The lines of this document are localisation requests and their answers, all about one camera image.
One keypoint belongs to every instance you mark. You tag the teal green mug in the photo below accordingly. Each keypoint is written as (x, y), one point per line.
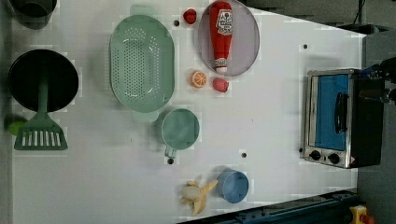
(179, 130)

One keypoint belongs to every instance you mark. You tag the orange half toy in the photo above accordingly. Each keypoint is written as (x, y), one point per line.
(198, 79)

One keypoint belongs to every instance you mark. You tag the pink strawberry toy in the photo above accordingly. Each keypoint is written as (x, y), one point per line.
(220, 84)

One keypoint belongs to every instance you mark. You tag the blue bowl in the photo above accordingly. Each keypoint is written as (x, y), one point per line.
(232, 186)

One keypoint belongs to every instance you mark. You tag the peeled banana toy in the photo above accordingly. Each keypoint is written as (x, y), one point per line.
(195, 195)

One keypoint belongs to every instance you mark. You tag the mint green colander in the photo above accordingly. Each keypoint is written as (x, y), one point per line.
(142, 63)

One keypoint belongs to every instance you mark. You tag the grey round plate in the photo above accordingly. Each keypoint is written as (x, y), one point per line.
(244, 45)

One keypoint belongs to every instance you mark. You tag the red ketchup bottle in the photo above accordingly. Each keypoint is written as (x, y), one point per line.
(221, 33)

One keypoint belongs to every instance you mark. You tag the red toy fruit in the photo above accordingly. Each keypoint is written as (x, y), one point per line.
(189, 16)

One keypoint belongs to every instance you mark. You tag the black round pot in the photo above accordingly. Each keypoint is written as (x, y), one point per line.
(25, 73)

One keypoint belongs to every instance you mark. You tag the green slotted spatula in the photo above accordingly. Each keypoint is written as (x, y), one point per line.
(41, 132)

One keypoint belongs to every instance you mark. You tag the lime green toy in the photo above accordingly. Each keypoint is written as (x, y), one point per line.
(13, 124)

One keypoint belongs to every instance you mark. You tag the dark grey cup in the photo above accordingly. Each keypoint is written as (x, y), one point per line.
(33, 14)

